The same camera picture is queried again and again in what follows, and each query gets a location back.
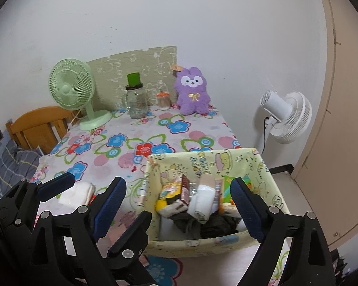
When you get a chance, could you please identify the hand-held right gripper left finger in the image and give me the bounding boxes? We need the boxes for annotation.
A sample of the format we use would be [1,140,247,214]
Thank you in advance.
[30,177,127,286]

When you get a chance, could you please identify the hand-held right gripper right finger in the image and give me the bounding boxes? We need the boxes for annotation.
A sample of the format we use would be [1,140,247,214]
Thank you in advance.
[230,178,336,286]

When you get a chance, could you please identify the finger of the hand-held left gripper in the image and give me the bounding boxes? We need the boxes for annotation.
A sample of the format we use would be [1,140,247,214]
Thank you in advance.
[106,211,152,270]
[0,172,76,263]

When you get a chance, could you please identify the white cloth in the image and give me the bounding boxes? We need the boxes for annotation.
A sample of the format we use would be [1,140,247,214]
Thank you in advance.
[58,182,95,207]

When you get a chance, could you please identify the green packet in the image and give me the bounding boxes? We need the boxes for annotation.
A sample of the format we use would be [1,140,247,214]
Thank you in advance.
[222,175,253,204]

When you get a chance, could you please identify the pink packet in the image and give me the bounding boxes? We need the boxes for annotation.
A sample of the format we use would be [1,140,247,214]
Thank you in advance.
[213,179,225,213]

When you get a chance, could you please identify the dark olive cloth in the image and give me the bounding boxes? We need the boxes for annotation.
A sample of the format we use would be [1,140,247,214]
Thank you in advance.
[170,208,243,240]

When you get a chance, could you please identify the white towel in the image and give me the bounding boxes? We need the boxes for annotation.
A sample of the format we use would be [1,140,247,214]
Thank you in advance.
[186,175,217,225]

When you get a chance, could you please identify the brown carton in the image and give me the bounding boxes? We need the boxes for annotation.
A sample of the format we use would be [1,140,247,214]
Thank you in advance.
[179,174,192,205]

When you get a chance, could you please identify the yellow patterned storage box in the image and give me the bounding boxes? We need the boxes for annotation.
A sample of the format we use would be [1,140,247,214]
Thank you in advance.
[143,147,291,258]

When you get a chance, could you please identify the blue plaid cloth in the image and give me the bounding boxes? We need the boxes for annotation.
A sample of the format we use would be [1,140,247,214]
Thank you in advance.
[0,140,45,199]

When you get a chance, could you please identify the wooden chair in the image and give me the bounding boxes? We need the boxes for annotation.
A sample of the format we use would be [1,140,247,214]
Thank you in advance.
[6,106,84,155]

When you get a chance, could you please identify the floral tablecloth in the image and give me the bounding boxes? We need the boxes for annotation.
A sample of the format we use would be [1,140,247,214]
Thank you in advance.
[30,103,290,286]

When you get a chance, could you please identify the green desk fan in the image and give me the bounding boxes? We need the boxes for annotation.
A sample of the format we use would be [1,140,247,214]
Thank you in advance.
[48,59,112,131]

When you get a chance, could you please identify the white fan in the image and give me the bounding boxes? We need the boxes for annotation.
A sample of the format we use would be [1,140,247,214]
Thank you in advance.
[259,90,312,145]

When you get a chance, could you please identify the glass jar mug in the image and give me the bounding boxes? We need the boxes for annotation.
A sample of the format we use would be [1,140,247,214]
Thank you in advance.
[121,84,147,119]

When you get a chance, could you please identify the small jar with orange lid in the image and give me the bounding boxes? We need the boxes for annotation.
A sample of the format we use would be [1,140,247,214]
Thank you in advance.
[156,91,171,110]

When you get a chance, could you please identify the purple bunny plush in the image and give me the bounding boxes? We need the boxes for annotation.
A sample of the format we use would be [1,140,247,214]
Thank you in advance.
[172,65,211,116]

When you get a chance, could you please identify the green plastic cup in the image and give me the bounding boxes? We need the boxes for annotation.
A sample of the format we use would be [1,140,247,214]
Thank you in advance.
[127,72,142,87]

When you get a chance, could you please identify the green patterned board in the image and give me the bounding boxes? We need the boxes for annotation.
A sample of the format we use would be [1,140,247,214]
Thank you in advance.
[86,46,177,111]

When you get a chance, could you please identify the beige door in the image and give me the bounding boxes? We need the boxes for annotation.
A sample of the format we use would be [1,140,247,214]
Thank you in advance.
[292,0,358,250]

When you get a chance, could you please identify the black fan cable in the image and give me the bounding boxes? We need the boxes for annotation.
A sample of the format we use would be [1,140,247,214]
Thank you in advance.
[261,116,273,156]

